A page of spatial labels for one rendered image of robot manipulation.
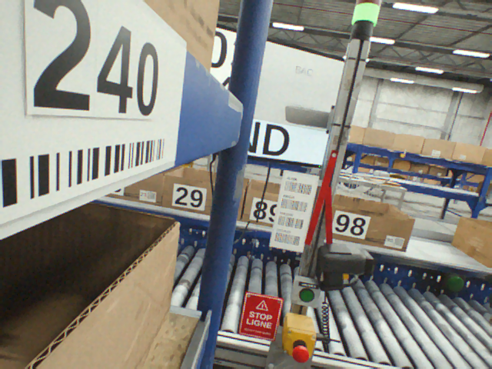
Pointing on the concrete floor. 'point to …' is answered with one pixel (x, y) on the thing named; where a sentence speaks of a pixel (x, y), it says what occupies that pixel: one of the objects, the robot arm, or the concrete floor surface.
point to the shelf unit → (254, 33)
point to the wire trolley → (357, 185)
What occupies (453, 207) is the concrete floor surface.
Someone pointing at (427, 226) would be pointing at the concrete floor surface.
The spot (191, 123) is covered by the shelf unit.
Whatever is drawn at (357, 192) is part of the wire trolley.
